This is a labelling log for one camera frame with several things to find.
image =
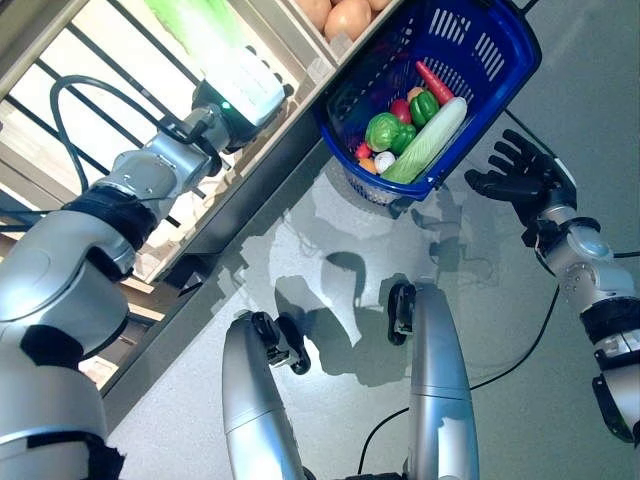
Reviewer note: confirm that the red chili pepper toy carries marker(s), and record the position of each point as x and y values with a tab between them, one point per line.
434	82

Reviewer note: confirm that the red tomato toy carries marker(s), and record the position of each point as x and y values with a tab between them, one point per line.
401	111

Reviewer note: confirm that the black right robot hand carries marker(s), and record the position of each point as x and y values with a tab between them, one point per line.
530	175

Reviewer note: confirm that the small red radish toy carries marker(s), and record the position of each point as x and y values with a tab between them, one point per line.
363	150

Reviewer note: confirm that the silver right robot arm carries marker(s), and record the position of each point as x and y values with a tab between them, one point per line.
585	270

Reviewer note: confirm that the orange fruit toy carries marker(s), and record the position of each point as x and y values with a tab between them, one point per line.
369	165

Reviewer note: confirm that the blue plastic shopping basket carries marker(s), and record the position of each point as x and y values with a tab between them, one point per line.
510	65

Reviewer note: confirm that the white garlic toy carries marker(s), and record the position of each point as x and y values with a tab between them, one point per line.
384	161

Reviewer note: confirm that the small green lettuce toy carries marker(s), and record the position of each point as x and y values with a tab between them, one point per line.
382	131

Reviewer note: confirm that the small orange vegetable toy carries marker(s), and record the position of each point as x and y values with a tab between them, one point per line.
415	94

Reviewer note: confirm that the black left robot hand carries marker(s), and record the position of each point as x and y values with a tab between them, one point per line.
235	135

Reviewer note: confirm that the small green pepper toy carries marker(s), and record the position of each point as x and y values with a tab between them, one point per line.
424	107

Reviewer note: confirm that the napa cabbage toy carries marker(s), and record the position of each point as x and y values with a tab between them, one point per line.
220	40
430	135

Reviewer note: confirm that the silver left robot leg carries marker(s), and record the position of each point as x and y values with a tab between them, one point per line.
255	400

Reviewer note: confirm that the wooden display shelf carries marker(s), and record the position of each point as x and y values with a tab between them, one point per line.
240	210

